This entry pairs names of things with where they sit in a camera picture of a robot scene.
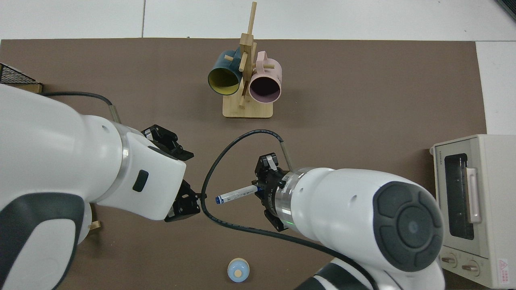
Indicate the white marker with blue cap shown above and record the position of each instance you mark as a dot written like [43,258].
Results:
[236,195]

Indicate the wooden cup stand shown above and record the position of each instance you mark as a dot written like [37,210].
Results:
[248,110]

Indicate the dark blue cup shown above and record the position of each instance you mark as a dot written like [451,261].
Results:
[217,62]

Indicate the small blue round bell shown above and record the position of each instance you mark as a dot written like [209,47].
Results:
[238,270]

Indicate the brown table cloth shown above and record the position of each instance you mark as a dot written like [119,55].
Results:
[342,100]

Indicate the pink cup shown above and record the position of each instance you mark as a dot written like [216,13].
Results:
[272,70]

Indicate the wooden plate rack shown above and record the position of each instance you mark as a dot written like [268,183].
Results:
[95,225]

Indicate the grey plate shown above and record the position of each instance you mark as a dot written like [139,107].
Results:
[85,225]

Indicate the pale toaster oven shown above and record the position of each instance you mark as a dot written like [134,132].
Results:
[496,181]

